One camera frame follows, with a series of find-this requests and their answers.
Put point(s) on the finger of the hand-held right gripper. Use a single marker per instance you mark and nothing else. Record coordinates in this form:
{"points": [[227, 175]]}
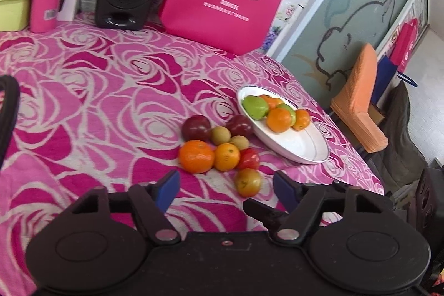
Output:
{"points": [[260, 210]]}

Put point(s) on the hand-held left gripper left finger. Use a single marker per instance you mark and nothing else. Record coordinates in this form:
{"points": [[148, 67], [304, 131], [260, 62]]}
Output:
{"points": [[168, 189]]}

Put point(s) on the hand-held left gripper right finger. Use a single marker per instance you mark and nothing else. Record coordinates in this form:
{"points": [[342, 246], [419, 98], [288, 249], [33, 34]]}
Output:
{"points": [[286, 192]]}

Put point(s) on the yellow-red apple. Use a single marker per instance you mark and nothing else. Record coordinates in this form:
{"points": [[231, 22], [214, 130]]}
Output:
{"points": [[248, 182]]}

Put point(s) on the rough mandarin orange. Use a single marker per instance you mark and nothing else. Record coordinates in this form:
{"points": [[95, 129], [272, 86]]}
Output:
{"points": [[196, 156]]}

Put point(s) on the white plate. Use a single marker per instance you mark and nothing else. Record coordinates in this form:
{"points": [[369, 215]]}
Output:
{"points": [[298, 143]]}

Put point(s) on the small round kumquat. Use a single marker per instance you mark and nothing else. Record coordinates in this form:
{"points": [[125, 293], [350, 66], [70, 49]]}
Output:
{"points": [[226, 156]]}

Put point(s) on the dark red plum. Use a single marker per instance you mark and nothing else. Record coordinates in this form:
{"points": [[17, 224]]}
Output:
{"points": [[239, 125], [196, 127]]}

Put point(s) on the tan longan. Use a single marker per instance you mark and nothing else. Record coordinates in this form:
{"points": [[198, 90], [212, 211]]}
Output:
{"points": [[221, 135], [239, 142]]}

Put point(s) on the large orange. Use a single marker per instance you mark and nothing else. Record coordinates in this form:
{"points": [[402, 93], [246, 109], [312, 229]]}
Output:
{"points": [[279, 120], [301, 119]]}

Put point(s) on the stemmed mandarin orange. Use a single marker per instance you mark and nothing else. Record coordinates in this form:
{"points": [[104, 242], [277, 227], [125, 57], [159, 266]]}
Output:
{"points": [[273, 100]]}

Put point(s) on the pink rose tablecloth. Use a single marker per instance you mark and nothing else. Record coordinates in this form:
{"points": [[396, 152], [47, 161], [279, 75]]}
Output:
{"points": [[104, 91]]}

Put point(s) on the orange chair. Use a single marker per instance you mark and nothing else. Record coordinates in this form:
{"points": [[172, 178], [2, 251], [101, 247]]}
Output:
{"points": [[360, 101]]}

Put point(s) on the dark covered chair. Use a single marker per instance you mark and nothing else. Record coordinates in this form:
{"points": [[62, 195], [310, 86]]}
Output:
{"points": [[402, 143]]}

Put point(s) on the large black floor speaker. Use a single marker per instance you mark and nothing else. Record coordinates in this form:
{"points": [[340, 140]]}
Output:
{"points": [[430, 202]]}

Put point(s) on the blue bag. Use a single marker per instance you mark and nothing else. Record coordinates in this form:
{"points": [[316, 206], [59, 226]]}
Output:
{"points": [[386, 74]]}

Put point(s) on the black curved tube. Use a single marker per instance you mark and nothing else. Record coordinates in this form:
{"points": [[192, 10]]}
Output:
{"points": [[12, 101]]}

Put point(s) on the glass door with cartoon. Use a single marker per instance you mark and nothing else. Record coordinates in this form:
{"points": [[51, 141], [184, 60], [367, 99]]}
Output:
{"points": [[364, 22]]}

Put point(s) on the magenta paper bag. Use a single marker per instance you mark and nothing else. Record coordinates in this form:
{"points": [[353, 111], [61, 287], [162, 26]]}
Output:
{"points": [[404, 43]]}

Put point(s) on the light green box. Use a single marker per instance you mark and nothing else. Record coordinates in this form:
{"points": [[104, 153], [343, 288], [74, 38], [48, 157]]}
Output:
{"points": [[14, 8]]}

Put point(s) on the floral wall sticker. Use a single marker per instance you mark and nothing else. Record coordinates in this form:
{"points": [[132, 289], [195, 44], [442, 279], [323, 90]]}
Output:
{"points": [[274, 36]]}

